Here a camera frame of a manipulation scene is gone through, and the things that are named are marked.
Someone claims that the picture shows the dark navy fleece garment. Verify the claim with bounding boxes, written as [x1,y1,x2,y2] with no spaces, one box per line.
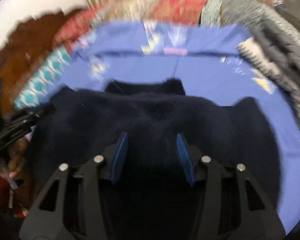
[29,80,281,239]

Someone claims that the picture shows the person's left hand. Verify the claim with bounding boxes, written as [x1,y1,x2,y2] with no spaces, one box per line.
[0,137,29,180]

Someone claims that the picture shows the teal white patterned pillow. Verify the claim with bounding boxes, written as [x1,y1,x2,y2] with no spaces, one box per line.
[13,46,71,110]

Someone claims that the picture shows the carved wooden headboard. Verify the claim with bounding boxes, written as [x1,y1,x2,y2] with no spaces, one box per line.
[0,8,91,116]

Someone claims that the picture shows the white patterned knit sweater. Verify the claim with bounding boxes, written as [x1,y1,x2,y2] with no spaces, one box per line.
[236,36,300,137]

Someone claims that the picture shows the blue printed bed sheet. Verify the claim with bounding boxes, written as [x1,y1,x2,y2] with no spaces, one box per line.
[49,22,300,232]

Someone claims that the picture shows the grey padded jacket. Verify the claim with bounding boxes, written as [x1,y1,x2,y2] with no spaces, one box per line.
[250,14,300,88]

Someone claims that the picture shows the grey blue patterned cloth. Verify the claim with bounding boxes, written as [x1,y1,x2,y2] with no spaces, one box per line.
[198,0,300,52]

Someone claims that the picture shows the red floral blanket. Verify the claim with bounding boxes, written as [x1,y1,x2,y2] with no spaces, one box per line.
[52,0,208,53]

